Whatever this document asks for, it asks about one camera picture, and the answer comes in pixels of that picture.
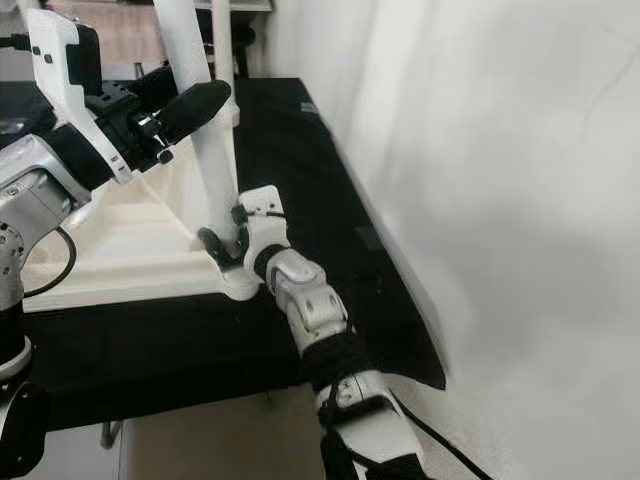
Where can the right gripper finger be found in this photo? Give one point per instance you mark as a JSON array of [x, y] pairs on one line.
[[215, 247]]

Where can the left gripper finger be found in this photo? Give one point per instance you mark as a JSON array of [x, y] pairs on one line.
[[150, 85], [195, 110]]

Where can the white plastic table leg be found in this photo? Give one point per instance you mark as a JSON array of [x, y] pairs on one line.
[[226, 50], [200, 120]]

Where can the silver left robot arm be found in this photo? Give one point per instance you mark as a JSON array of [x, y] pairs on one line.
[[40, 190]]

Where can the pink checked cloth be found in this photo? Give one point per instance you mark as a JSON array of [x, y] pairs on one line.
[[110, 30]]

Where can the black round stool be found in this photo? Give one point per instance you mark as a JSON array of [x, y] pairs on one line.
[[245, 45]]

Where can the cream plastic table top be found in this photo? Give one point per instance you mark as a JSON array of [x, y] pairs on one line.
[[130, 260]]

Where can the black tablecloth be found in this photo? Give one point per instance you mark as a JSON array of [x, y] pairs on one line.
[[260, 360]]

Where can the grey tape patch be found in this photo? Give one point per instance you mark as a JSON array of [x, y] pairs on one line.
[[310, 106], [370, 238]]

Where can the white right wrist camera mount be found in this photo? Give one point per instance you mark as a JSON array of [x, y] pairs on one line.
[[260, 225]]

